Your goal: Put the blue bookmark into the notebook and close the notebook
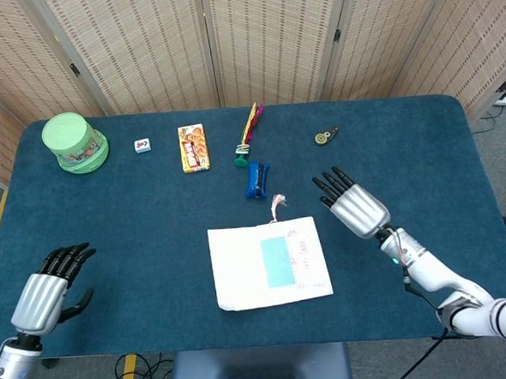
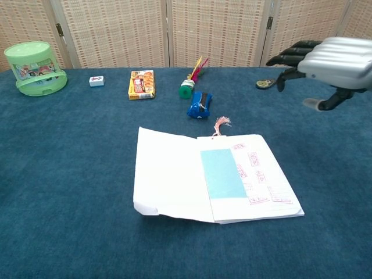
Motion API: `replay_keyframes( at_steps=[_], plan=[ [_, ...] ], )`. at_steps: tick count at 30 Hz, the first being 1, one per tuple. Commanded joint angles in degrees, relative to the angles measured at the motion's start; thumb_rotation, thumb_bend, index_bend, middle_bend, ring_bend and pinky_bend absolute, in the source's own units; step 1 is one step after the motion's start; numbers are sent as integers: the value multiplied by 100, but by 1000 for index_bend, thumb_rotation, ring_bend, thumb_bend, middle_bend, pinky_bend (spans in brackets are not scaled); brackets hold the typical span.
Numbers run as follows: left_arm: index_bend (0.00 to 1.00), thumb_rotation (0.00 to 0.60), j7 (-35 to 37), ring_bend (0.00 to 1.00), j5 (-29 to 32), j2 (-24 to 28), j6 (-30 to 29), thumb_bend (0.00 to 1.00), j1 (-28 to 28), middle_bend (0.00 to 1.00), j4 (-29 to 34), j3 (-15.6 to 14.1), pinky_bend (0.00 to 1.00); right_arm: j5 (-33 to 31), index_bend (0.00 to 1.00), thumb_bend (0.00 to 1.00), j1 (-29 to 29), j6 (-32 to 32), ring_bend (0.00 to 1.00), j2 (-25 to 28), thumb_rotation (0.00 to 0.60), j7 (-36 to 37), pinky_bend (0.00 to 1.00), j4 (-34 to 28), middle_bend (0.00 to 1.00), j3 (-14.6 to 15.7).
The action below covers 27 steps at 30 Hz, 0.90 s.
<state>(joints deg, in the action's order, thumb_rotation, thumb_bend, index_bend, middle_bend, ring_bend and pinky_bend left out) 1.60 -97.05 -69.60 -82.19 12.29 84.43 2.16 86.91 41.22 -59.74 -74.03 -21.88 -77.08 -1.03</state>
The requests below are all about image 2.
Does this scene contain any blue table cloth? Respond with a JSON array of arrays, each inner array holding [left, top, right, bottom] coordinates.
[[0, 67, 372, 279]]

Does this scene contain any colourful feather shuttlecock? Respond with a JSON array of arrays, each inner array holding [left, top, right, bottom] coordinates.
[[178, 56, 210, 99]]

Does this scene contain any green plastic container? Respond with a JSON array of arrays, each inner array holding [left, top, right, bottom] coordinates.
[[3, 41, 68, 97]]

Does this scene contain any woven bamboo folding screen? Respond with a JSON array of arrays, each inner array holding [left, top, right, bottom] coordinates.
[[0, 0, 372, 73]]

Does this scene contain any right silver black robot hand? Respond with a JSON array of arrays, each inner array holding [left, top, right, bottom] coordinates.
[[266, 37, 372, 112]]

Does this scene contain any blue bookmark with pink tassel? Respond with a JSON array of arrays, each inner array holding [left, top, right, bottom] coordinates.
[[196, 116, 255, 224]]

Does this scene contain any yellow snack box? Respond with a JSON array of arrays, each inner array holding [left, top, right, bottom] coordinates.
[[128, 70, 156, 101]]

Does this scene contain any white notebook with yellow spine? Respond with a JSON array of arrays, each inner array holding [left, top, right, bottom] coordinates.
[[131, 126, 305, 225]]

